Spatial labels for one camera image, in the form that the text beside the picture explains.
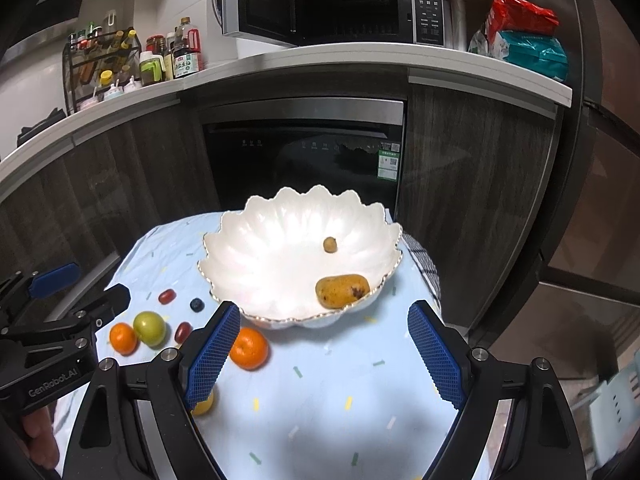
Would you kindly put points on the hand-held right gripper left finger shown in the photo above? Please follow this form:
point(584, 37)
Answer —
point(212, 355)

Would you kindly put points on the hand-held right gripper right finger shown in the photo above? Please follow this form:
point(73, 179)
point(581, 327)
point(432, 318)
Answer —
point(437, 355)

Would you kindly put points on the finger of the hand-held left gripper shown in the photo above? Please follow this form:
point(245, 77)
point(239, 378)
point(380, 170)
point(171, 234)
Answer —
point(55, 277)
point(107, 302)

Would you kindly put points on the orange tangerine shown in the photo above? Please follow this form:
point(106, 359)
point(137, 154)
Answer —
point(122, 338)
point(250, 350)

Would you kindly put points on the dark red jujube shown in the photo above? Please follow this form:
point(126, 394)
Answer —
point(167, 296)
point(182, 331)

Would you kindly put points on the yellow lemon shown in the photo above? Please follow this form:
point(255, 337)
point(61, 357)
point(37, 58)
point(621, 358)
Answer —
point(204, 402)

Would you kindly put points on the green apple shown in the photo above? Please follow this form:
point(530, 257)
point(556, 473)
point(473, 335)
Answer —
point(149, 328)

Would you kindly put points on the white scalloped bowl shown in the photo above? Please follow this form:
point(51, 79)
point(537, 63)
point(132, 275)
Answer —
point(270, 260)

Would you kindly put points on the person's left hand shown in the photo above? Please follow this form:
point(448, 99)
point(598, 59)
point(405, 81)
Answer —
point(40, 435)

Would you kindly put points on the blueberry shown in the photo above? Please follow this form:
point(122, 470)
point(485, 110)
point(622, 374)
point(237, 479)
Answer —
point(197, 304)

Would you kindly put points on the light blue tablecloth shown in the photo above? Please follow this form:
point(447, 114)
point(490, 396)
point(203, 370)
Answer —
point(310, 400)

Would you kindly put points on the yellow-brown loquat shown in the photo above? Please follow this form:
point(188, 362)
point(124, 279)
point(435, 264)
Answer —
point(342, 290)

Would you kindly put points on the dark wood cabinet door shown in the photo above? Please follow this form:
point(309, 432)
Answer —
point(475, 185)
point(125, 185)

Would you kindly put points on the black bag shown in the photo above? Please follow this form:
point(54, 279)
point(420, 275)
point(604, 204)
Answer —
point(40, 127)

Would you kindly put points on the small brown longan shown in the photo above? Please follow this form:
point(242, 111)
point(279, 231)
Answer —
point(329, 244)

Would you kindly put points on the pale blue stool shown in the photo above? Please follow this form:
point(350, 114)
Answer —
point(607, 420)

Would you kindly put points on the white seasoning jar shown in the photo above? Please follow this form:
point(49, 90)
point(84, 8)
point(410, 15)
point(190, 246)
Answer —
point(115, 92)
point(132, 85)

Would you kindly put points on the yellow capped bottle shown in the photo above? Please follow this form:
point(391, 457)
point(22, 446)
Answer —
point(106, 80)

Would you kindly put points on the black built-in dishwasher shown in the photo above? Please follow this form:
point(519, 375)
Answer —
point(300, 160)

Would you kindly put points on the green lidded container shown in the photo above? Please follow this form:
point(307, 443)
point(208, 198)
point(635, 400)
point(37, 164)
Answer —
point(150, 70)

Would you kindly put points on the row of condiment bottles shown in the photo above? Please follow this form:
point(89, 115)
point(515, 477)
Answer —
point(117, 42)

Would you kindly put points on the red lidded dark jar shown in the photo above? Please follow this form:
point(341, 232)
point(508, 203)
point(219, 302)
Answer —
point(155, 45)

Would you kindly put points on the dark refrigerator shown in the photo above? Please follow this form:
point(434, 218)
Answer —
point(600, 160)

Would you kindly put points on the large soy sauce bottle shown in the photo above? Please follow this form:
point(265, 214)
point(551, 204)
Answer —
point(186, 60)

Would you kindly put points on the teal plastic bag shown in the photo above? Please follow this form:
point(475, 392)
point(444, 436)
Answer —
point(535, 52)

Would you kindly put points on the red snack bag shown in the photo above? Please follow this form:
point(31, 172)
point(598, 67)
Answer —
point(520, 15)

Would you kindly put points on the black microwave oven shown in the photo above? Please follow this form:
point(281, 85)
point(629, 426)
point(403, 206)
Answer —
point(350, 10)

